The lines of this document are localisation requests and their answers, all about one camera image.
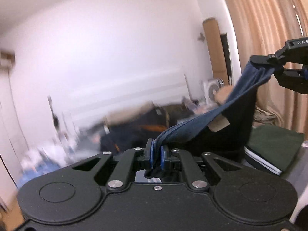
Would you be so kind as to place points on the navy dotted garment brown trim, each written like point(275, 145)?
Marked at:
point(134, 134)

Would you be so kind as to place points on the navy t-shirt with yellow print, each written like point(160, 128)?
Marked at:
point(197, 125)

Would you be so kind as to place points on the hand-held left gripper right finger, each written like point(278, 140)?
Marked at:
point(163, 157)

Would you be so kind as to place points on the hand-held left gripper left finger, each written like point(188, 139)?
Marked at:
point(150, 156)

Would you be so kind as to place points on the dark green folded garment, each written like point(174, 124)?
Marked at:
point(274, 142)

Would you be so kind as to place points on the white wardrobe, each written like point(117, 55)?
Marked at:
point(9, 125)

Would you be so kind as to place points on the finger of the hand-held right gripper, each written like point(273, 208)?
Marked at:
point(267, 59)
point(293, 80)

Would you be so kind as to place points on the white fan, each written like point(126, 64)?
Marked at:
point(211, 90)

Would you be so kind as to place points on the beige curtain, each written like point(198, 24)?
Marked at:
point(259, 16)

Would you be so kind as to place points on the tall cardboard box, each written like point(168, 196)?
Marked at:
point(214, 48)

